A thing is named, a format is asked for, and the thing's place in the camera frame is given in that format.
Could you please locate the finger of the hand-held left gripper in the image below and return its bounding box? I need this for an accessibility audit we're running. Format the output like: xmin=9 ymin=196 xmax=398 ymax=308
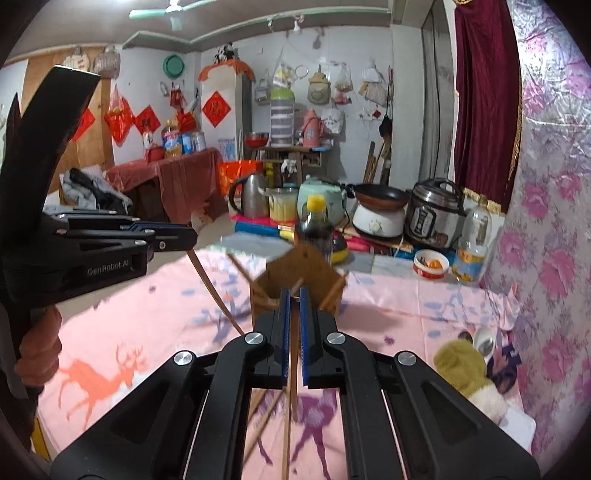
xmin=69 ymin=227 xmax=199 ymax=253
xmin=44 ymin=207 xmax=156 ymax=232

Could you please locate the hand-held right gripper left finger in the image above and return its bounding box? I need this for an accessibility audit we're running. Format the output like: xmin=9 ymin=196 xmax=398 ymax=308
xmin=50 ymin=288 xmax=291 ymax=480

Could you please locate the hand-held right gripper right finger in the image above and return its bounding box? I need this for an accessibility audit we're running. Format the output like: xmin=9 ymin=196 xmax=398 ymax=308
xmin=299 ymin=286 xmax=541 ymax=480

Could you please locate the wooden slatted chopstick holder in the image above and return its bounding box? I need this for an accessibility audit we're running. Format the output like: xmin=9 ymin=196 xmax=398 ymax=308
xmin=249 ymin=242 xmax=349 ymax=333

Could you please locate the person's left forearm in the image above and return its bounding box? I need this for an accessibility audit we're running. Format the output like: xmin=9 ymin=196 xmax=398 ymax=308
xmin=0 ymin=318 xmax=51 ymax=480

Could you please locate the person's left hand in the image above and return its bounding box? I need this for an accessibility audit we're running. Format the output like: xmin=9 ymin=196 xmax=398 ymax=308
xmin=14 ymin=305 xmax=63 ymax=385

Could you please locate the pile of dark clothes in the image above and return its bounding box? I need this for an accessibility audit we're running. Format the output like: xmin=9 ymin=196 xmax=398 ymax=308
xmin=60 ymin=167 xmax=134 ymax=215

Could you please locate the side table with red cloth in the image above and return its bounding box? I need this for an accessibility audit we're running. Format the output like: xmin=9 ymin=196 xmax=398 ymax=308
xmin=105 ymin=148 xmax=225 ymax=222

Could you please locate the pink deer print tablecloth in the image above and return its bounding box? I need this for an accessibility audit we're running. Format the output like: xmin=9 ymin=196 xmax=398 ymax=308
xmin=34 ymin=247 xmax=539 ymax=480

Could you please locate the red diamond paper decoration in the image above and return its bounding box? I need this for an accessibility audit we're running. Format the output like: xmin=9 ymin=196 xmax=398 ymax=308
xmin=134 ymin=106 xmax=161 ymax=136
xmin=71 ymin=107 xmax=95 ymax=141
xmin=201 ymin=91 xmax=232 ymax=128

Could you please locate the stainless steel kettle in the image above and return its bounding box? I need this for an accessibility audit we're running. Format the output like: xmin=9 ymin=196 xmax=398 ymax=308
xmin=228 ymin=173 xmax=271 ymax=220

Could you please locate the orange gift box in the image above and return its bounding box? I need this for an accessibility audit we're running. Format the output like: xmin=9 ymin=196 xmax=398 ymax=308
xmin=218 ymin=161 xmax=264 ymax=197

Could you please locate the dark sauce bottle yellow cap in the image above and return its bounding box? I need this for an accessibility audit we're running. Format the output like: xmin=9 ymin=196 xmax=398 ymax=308
xmin=295 ymin=194 xmax=334 ymax=264

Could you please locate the red plastic bag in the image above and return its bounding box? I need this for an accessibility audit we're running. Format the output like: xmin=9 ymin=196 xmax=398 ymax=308
xmin=104 ymin=85 xmax=134 ymax=146

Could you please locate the pale yellow pot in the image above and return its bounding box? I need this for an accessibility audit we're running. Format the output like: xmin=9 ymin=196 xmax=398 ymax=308
xmin=268 ymin=187 xmax=300 ymax=222

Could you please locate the white refrigerator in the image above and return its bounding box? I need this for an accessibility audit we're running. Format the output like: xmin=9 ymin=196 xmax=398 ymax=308
xmin=199 ymin=69 xmax=254 ymax=162

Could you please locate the white electric cooker base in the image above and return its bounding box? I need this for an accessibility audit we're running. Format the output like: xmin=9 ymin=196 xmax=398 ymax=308
xmin=352 ymin=203 xmax=407 ymax=240

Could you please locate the red and white bowl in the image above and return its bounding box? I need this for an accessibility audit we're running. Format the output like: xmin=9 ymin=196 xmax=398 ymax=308
xmin=412 ymin=249 xmax=450 ymax=281

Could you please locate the light green rice cooker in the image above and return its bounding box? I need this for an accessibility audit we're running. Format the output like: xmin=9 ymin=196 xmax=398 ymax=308
xmin=296 ymin=178 xmax=348 ymax=227

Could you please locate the woven hanging bag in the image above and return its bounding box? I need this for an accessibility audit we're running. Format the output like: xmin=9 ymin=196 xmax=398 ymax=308
xmin=62 ymin=45 xmax=90 ymax=70
xmin=93 ymin=45 xmax=121 ymax=79

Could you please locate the brown frying pan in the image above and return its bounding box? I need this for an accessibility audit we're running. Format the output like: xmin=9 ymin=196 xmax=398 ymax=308
xmin=346 ymin=183 xmax=411 ymax=210

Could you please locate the olive and white plush toy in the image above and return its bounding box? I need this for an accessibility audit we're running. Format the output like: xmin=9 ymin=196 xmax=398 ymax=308
xmin=434 ymin=340 xmax=509 ymax=423

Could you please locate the stacked food carrier green lid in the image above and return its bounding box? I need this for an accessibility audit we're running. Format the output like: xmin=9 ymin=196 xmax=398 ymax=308
xmin=269 ymin=87 xmax=296 ymax=147

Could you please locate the silver electric pressure cooker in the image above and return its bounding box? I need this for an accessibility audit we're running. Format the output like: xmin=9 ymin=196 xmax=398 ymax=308
xmin=404 ymin=178 xmax=466 ymax=250

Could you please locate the pink thermos jug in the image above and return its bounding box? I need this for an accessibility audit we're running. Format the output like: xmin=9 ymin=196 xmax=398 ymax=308
xmin=301 ymin=109 xmax=324 ymax=147

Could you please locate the orange cloth cover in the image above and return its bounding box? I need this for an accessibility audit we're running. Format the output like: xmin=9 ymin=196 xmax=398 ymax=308
xmin=198 ymin=60 xmax=256 ymax=83

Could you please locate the clear cooking oil bottle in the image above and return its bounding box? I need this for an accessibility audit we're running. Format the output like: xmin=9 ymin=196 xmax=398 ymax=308
xmin=452 ymin=196 xmax=492 ymax=283

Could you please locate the hanging clear plastic bag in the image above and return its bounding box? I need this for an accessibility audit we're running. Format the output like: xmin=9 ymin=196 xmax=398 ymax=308
xmin=272 ymin=51 xmax=297 ymax=89
xmin=358 ymin=60 xmax=389 ymax=104
xmin=332 ymin=62 xmax=354 ymax=104

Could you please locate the white hanging bag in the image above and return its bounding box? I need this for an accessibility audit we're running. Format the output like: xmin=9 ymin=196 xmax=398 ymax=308
xmin=321 ymin=107 xmax=345 ymax=136

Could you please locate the purple fabric item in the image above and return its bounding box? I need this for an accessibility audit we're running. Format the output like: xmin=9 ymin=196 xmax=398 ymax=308
xmin=489 ymin=344 xmax=525 ymax=393

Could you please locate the beige pot shaped plush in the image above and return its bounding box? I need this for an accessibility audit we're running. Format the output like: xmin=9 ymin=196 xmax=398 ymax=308
xmin=308 ymin=65 xmax=329 ymax=108

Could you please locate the black hanging utensil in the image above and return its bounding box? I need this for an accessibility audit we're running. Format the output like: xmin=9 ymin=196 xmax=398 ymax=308
xmin=379 ymin=67 xmax=394 ymax=139

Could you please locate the green ceiling fan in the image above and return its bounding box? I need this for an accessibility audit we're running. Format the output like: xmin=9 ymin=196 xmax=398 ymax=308
xmin=129 ymin=0 xmax=218 ymax=21

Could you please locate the white flat tray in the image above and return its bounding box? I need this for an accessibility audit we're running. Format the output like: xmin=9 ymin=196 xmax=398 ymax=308
xmin=501 ymin=401 xmax=539 ymax=455

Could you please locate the dark red curtain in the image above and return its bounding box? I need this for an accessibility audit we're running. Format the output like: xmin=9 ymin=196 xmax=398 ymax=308
xmin=453 ymin=0 xmax=525 ymax=214

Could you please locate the pink floral wall covering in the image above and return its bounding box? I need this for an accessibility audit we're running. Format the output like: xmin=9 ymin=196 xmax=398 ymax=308
xmin=480 ymin=0 xmax=591 ymax=462

